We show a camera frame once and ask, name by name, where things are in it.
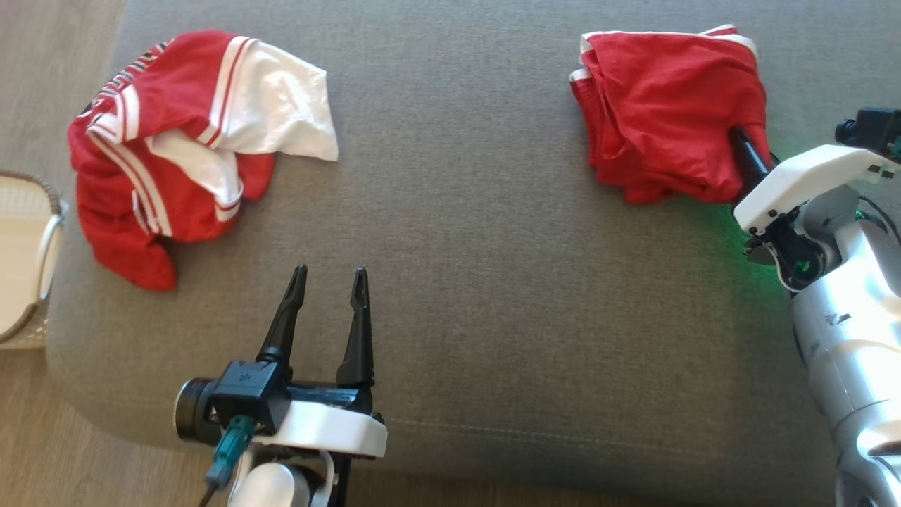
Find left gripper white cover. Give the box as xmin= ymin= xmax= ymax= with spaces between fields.
xmin=253 ymin=264 xmax=389 ymax=461

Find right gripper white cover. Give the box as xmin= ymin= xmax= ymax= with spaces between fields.
xmin=729 ymin=125 xmax=900 ymax=292

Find red shorts with white trim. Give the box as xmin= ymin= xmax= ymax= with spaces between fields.
xmin=569 ymin=25 xmax=775 ymax=206

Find red and white jersey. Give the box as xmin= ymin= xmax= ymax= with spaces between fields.
xmin=67 ymin=30 xmax=340 ymax=292

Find grey fabric sofa seat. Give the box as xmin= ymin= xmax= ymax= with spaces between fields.
xmin=44 ymin=0 xmax=901 ymax=507

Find white woven laundry basket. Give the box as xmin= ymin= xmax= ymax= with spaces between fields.
xmin=0 ymin=169 xmax=69 ymax=351

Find teal left camera cable plug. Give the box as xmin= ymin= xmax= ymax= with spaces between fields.
xmin=197 ymin=414 xmax=256 ymax=507

